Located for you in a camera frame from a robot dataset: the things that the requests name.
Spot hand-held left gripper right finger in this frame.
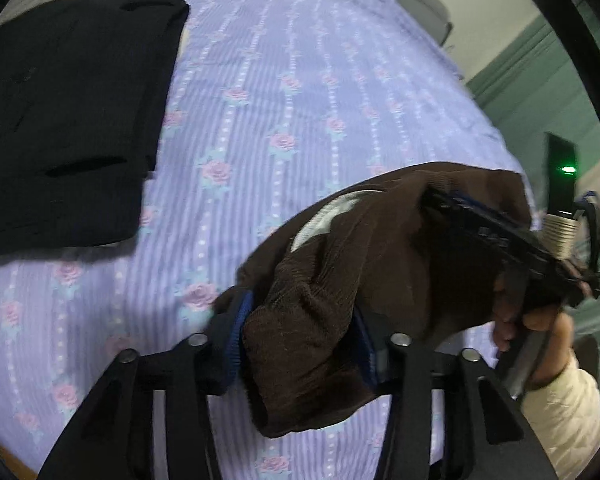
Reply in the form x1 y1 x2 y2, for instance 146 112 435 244
350 307 561 480

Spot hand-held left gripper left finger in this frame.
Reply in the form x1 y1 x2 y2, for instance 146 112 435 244
37 287 256 480

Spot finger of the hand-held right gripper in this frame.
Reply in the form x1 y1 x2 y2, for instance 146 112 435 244
422 186 547 262

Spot brown corduroy pants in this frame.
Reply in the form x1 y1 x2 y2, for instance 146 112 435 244
212 161 533 438

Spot person's right forearm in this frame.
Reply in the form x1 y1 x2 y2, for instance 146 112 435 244
520 354 600 480

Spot black folded pants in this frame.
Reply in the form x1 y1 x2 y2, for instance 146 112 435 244
0 0 191 263

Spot person's right hand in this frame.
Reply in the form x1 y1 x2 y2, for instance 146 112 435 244
492 255 595 392

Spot purple floral bed sheet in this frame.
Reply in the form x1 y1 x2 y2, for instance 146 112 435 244
0 0 541 480

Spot grey mattress edge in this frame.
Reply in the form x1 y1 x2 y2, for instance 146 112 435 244
370 0 456 52

